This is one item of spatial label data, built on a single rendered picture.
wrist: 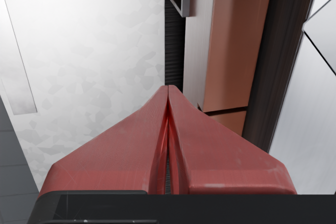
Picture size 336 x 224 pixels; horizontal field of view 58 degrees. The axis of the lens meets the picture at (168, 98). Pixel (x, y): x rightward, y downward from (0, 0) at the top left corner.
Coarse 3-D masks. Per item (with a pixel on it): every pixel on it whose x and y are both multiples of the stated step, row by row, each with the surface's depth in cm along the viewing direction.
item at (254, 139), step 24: (288, 0) 19; (264, 24) 22; (288, 24) 19; (264, 48) 23; (288, 48) 20; (264, 72) 23; (288, 72) 20; (264, 96) 24; (264, 120) 24; (264, 144) 24
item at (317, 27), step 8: (328, 8) 17; (312, 16) 17; (320, 16) 18; (328, 16) 18; (304, 24) 18; (312, 24) 18; (320, 24) 18; (328, 24) 18; (312, 32) 18; (320, 32) 18; (328, 32) 18; (312, 40) 18; (320, 40) 19; (328, 40) 19; (320, 48) 19; (328, 48) 19; (328, 56) 20
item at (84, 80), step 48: (48, 0) 31; (96, 0) 32; (144, 0) 33; (48, 48) 34; (96, 48) 35; (144, 48) 37; (48, 96) 38; (96, 96) 39; (144, 96) 41; (48, 144) 42
